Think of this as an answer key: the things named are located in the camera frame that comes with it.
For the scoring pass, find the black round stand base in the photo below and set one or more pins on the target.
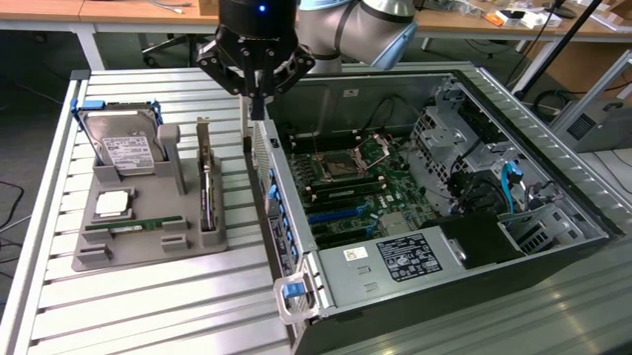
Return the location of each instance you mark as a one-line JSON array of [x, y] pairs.
[[563, 13]]

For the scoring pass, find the silver CPU chip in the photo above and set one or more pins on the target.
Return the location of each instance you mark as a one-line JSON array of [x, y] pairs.
[[112, 203]]

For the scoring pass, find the grey power supply unit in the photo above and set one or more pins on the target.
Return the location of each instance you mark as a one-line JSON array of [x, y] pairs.
[[345, 281]]

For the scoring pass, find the graphics card with metal bracket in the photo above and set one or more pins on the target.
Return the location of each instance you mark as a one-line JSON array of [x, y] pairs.
[[207, 192]]

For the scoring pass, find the black tripod pole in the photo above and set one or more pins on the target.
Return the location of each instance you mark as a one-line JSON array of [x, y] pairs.
[[557, 48]]

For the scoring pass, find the wooden desk white frame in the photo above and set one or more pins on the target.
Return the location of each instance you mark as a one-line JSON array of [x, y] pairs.
[[469, 26], [99, 11]]

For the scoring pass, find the black installed RAM stick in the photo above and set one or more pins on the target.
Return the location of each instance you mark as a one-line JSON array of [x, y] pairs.
[[345, 193]]

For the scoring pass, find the white device with black top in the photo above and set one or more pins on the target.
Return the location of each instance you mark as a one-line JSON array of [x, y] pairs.
[[508, 18]]

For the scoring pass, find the office chair star base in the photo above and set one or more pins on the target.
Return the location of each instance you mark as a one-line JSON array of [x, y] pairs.
[[163, 45]]

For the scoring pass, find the silver chipset heatsink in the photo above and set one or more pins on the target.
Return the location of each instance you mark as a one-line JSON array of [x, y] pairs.
[[397, 222]]

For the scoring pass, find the brown cardboard box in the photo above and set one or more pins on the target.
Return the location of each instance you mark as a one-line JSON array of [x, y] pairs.
[[209, 7]]

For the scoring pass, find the grey parts rack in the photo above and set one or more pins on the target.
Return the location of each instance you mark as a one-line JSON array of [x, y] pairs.
[[138, 207]]

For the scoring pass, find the perforated metal disk bay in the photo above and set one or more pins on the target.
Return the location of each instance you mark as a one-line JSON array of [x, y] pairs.
[[539, 236]]

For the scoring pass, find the hard disk in blue caddy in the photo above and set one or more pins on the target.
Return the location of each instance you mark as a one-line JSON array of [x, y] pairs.
[[123, 148]]

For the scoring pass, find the metal disk bay cage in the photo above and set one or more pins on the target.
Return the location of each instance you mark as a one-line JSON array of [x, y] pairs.
[[440, 137]]

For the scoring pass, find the black plastic air shroud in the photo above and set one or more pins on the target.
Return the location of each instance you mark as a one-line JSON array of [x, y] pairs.
[[473, 240]]

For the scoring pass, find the grey computer tower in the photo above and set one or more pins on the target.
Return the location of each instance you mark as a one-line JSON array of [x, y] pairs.
[[607, 129]]

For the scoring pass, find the open black PC case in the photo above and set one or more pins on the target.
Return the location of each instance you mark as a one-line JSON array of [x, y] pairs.
[[444, 307]]

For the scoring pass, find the green motherboard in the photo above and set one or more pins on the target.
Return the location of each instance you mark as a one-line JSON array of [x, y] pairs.
[[405, 185]]

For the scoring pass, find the small white box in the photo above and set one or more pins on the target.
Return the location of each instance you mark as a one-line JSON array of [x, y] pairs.
[[543, 22]]

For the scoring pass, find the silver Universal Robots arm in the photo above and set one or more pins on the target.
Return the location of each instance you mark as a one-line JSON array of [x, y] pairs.
[[345, 26]]

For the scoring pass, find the open metal socket cover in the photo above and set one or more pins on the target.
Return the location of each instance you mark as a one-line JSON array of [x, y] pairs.
[[373, 149]]

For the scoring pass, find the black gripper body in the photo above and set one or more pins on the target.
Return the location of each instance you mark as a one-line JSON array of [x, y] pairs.
[[257, 26]]

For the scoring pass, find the CPU socket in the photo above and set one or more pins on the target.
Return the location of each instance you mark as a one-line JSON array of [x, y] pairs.
[[338, 166]]

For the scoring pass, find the green RAM stick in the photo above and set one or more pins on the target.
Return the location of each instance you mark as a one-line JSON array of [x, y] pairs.
[[143, 223]]

